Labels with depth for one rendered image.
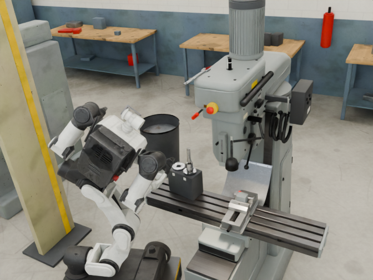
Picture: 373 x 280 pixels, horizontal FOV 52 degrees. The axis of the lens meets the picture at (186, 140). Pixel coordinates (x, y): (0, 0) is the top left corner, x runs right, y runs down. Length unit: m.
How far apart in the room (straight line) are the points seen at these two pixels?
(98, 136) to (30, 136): 1.50
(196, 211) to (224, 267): 0.40
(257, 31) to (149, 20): 5.38
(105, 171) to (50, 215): 1.85
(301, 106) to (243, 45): 0.48
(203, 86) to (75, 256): 1.44
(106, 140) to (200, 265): 1.06
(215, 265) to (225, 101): 1.09
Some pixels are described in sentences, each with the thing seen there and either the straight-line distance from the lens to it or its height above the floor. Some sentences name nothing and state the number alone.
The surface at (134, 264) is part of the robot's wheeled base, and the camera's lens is 2.81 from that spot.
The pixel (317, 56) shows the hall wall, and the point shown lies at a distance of 6.43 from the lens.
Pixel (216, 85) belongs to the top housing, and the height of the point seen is 1.88.
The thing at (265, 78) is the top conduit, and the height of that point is 1.80.
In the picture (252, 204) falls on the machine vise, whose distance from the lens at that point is 2.55.
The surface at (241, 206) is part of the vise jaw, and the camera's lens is 2.46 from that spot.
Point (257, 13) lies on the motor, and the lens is 2.19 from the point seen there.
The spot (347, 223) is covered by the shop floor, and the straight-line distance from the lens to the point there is 4.03.
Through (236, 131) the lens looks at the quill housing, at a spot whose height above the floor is 1.56.
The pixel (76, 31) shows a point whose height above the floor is 0.93.
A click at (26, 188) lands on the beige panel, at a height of 0.76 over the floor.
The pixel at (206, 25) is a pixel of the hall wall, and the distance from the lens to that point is 6.91.
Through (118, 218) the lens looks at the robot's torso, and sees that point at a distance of 2.34.
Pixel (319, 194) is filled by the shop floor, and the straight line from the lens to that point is 4.32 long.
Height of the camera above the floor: 2.60
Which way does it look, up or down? 30 degrees down
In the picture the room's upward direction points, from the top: 4 degrees counter-clockwise
